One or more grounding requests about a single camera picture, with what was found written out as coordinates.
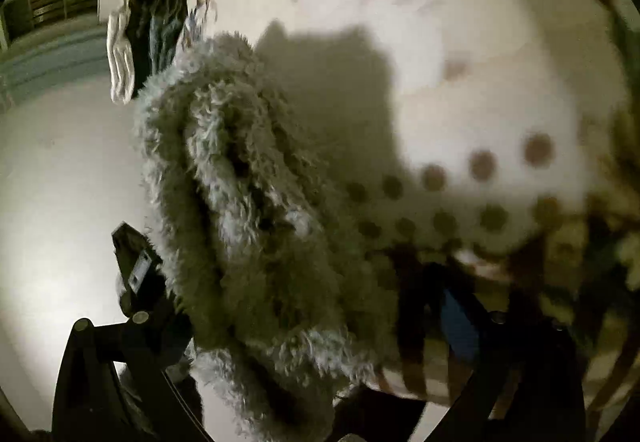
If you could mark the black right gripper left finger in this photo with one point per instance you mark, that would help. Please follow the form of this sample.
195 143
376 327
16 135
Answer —
113 383

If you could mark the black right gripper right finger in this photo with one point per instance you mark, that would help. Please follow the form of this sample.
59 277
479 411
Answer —
525 383

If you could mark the grey fluffy pants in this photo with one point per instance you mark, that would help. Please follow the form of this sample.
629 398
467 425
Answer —
258 244

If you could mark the floral bed blanket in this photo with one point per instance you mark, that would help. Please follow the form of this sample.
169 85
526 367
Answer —
502 129

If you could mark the white folded garment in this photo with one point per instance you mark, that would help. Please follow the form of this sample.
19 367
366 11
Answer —
119 54

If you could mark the striped curtain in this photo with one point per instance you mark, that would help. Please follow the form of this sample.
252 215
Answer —
48 42

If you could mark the black folded garment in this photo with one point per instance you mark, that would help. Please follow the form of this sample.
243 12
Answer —
153 32

